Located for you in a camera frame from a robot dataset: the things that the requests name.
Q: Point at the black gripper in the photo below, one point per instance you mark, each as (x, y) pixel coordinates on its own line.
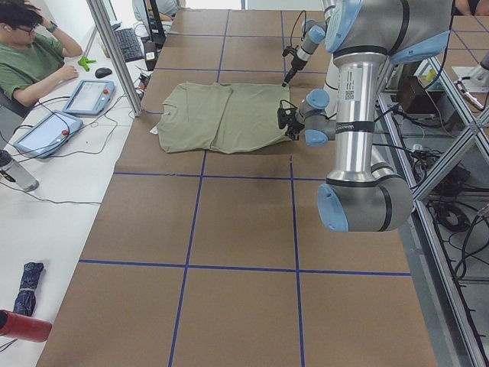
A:
(293, 122)
(293, 69)

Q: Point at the olive green long-sleeve shirt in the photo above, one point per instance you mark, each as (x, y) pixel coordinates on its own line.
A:
(227, 118)

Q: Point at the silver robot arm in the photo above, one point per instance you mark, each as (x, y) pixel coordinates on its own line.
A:
(362, 193)
(313, 34)

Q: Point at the black keyboard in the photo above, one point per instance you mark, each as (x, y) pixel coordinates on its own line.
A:
(129, 44)

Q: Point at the black computer mouse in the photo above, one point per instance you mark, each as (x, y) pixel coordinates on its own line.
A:
(102, 72)

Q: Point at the far blue teach pendant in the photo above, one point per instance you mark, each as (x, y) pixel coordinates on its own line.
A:
(90, 97)

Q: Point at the blue teach pendant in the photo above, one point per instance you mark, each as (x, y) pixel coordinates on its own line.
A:
(90, 97)
(48, 135)

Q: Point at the green plastic toy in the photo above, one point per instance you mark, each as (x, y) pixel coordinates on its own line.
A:
(85, 63)

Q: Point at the near blue teach pendant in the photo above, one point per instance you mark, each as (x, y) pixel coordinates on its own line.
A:
(48, 135)

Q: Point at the person in green shirt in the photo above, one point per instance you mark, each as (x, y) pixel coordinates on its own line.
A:
(33, 50)

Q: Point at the clear water bottle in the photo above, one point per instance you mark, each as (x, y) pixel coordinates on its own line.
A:
(13, 172)

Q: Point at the folded navy plaid umbrella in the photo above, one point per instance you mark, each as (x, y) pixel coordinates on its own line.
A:
(26, 300)

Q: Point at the red cylindrical bottle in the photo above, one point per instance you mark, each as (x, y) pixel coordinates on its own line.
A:
(23, 327)

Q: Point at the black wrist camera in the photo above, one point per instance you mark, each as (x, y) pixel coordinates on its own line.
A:
(286, 117)
(289, 50)

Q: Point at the aluminium frame post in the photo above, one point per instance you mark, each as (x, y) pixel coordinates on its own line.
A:
(102, 23)

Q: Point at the aluminium side rail frame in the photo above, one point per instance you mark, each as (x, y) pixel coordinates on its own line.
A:
(437, 118)

